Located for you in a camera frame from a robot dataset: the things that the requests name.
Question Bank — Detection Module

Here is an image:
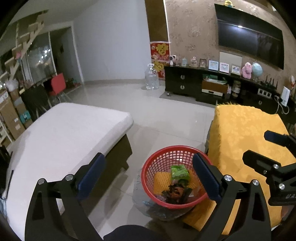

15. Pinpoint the white wall panel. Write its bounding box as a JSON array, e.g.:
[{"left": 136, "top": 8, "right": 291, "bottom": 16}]
[{"left": 219, "top": 51, "right": 242, "bottom": 70}]

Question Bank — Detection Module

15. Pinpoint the white upright router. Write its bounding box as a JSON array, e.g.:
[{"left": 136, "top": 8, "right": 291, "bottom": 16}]
[{"left": 281, "top": 86, "right": 292, "bottom": 106}]

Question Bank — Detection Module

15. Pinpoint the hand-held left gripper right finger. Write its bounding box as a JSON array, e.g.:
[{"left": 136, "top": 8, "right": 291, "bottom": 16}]
[{"left": 192, "top": 153, "right": 271, "bottom": 241}]

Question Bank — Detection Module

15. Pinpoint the green snack packet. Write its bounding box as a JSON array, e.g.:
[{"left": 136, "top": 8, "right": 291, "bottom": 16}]
[{"left": 170, "top": 164, "right": 190, "bottom": 181}]

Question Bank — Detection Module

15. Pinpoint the red wall poster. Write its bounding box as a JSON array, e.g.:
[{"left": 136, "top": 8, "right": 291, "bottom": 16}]
[{"left": 150, "top": 42, "right": 170, "bottom": 79}]

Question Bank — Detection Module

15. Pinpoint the stack of cardboard boxes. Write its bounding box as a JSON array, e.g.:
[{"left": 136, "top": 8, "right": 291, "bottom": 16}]
[{"left": 0, "top": 88, "right": 33, "bottom": 142}]

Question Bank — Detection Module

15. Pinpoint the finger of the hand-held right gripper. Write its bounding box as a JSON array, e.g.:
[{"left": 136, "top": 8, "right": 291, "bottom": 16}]
[
  {"left": 264, "top": 130, "right": 296, "bottom": 149},
  {"left": 242, "top": 150, "right": 281, "bottom": 175}
]

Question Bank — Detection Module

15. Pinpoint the wooden staircase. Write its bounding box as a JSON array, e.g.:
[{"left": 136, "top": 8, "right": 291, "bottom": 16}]
[{"left": 0, "top": 9, "right": 49, "bottom": 81}]

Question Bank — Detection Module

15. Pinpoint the white mattress bed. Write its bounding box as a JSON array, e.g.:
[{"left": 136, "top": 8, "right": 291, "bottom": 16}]
[{"left": 0, "top": 102, "right": 134, "bottom": 241}]

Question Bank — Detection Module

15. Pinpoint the person's leg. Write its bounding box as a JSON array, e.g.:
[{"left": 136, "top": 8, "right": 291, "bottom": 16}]
[{"left": 103, "top": 225, "right": 162, "bottom": 241}]

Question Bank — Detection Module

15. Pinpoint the red mesh plastic basket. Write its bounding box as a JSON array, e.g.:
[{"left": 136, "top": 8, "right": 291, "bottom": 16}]
[{"left": 141, "top": 145, "right": 214, "bottom": 210}]

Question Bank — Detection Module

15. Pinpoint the brown and white box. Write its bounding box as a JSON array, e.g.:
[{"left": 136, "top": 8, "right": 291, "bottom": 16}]
[{"left": 202, "top": 80, "right": 228, "bottom": 95}]

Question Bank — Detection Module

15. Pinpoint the row of colourful toys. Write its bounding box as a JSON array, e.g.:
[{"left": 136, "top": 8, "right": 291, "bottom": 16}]
[{"left": 66, "top": 77, "right": 81, "bottom": 88}]

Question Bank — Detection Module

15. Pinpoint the yellow tablecloth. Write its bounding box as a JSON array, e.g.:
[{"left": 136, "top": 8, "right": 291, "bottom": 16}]
[{"left": 184, "top": 103, "right": 290, "bottom": 234}]

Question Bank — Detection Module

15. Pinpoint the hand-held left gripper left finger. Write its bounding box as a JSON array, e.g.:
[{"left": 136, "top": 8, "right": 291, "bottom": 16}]
[{"left": 25, "top": 152, "right": 106, "bottom": 241}]

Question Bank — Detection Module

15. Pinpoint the red chair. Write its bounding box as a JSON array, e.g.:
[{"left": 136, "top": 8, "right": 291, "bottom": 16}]
[{"left": 49, "top": 73, "right": 67, "bottom": 102}]

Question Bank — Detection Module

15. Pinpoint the light blue globe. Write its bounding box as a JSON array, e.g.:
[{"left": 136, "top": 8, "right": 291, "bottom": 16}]
[{"left": 252, "top": 62, "right": 263, "bottom": 80}]

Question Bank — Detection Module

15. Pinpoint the white cable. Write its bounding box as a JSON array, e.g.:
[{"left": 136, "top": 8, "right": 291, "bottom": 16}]
[{"left": 274, "top": 95, "right": 290, "bottom": 114}]

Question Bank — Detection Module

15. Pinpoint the black antenna router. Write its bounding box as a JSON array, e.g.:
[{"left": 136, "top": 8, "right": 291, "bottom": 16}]
[{"left": 261, "top": 75, "right": 280, "bottom": 90}]

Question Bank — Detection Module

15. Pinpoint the black wall television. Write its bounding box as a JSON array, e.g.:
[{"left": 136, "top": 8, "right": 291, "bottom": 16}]
[{"left": 214, "top": 3, "right": 284, "bottom": 70}]

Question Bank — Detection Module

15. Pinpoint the black strap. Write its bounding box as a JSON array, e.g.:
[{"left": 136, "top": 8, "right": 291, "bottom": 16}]
[{"left": 6, "top": 170, "right": 14, "bottom": 198}]

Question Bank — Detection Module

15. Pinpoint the green flat box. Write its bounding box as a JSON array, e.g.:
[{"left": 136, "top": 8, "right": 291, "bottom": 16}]
[{"left": 203, "top": 76, "right": 227, "bottom": 84}]

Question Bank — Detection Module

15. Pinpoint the black television cabinet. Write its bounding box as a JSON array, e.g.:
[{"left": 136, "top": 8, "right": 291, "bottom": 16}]
[{"left": 164, "top": 65, "right": 296, "bottom": 127}]

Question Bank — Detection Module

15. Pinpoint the black chair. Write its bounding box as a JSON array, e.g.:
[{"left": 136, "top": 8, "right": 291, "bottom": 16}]
[{"left": 21, "top": 85, "right": 52, "bottom": 116}]

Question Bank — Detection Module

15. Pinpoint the pink plush toy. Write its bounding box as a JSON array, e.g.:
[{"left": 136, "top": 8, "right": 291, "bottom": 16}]
[{"left": 241, "top": 62, "right": 252, "bottom": 78}]

